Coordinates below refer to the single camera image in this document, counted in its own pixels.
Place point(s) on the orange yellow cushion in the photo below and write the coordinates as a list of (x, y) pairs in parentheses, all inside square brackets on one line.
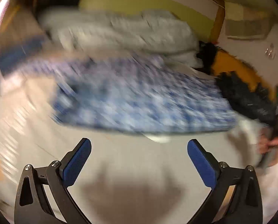
[(224, 62)]

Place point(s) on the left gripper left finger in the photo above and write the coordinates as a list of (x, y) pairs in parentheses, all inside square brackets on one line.
[(31, 203)]

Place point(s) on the hanging patchwork curtain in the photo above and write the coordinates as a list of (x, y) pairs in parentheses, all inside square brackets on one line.
[(244, 23)]

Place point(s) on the blue white plaid shirt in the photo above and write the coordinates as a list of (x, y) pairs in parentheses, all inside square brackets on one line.
[(133, 95)]

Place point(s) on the white lamp base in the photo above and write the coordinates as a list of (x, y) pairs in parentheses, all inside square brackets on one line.
[(11, 82)]

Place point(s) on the grey printed bed sheet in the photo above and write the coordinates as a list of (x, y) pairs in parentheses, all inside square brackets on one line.
[(129, 177)]

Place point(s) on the black jacket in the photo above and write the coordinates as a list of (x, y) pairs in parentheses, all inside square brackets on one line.
[(252, 104)]

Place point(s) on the dark clothing by duvet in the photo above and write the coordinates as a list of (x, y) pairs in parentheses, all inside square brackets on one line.
[(207, 53)]

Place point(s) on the blue pillow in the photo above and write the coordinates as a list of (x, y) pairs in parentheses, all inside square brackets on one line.
[(12, 55)]

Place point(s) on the white wall socket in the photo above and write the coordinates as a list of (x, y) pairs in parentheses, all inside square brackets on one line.
[(270, 52)]

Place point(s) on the grey rumpled duvet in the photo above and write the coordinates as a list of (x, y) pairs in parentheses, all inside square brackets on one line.
[(151, 31)]

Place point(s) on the wooden bed frame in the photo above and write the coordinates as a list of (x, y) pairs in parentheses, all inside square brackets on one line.
[(218, 22)]

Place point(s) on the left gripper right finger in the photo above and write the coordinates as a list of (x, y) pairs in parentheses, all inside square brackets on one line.
[(245, 205)]

